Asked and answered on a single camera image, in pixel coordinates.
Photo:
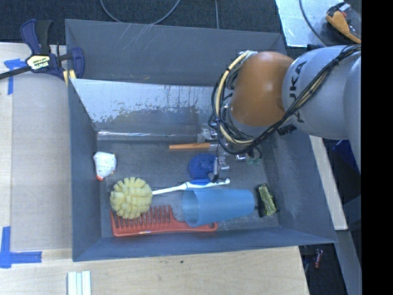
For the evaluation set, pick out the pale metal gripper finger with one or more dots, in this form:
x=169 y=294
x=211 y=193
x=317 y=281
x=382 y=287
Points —
x=205 y=134
x=223 y=164

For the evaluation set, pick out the blue mesh scrubber ball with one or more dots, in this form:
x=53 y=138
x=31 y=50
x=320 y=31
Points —
x=200 y=166

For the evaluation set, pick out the blue plastic cup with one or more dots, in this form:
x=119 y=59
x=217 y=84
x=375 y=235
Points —
x=221 y=206

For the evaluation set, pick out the yellow and black packet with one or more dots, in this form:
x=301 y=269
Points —
x=267 y=201

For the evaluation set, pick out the clear plastic strip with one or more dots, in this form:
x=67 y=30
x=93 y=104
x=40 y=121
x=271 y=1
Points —
x=144 y=135

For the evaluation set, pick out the orange-red comb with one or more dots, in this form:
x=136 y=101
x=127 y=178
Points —
x=159 y=224

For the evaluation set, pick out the grey metal bin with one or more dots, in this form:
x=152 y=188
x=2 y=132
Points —
x=147 y=57

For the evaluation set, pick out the white and orange toy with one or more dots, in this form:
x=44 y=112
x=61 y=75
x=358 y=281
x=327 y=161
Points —
x=104 y=164

